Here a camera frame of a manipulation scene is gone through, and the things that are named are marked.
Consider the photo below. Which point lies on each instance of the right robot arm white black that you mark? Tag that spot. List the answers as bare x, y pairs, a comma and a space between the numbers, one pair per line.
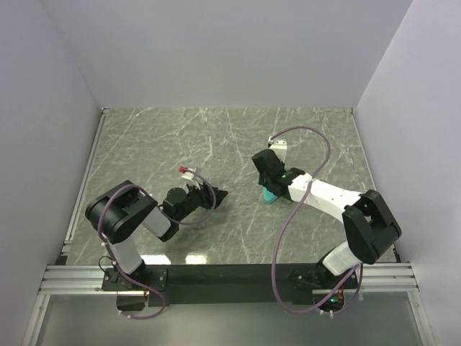
369, 225

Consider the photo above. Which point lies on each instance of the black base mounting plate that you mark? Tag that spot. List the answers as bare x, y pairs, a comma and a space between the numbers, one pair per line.
298, 284

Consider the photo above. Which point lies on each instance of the teal triangular power strip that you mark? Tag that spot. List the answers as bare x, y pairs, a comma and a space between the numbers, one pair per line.
269, 197

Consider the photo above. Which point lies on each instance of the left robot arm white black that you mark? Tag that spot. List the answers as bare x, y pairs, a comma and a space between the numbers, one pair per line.
124, 208

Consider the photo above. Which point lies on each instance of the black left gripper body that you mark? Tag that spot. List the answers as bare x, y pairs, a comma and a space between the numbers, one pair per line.
196, 197

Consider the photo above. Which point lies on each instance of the aluminium frame rail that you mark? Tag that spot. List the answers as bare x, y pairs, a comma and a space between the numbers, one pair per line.
64, 296

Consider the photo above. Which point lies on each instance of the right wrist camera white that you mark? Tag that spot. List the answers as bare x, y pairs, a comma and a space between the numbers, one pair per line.
279, 147

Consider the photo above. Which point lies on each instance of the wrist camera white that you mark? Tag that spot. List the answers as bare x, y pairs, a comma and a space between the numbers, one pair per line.
279, 147
189, 174

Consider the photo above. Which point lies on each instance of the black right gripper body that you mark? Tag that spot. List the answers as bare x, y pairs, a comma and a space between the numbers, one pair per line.
265, 183

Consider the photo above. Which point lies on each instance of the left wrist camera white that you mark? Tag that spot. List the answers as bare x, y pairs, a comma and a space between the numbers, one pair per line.
189, 174

